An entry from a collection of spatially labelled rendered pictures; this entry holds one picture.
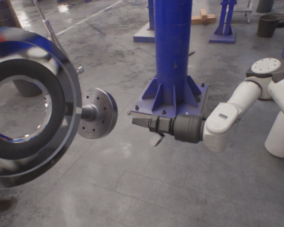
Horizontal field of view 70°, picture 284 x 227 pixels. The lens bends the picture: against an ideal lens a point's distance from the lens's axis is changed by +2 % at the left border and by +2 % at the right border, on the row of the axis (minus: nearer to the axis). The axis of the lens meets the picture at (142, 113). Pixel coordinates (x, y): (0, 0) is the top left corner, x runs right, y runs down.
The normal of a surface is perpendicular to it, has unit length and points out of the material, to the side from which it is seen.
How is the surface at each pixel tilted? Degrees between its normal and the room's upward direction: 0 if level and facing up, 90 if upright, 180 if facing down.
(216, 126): 14
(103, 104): 50
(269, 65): 21
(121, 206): 0
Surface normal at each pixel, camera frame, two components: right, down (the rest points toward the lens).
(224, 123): -0.25, -0.62
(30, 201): -0.08, -0.76
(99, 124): -0.40, -0.04
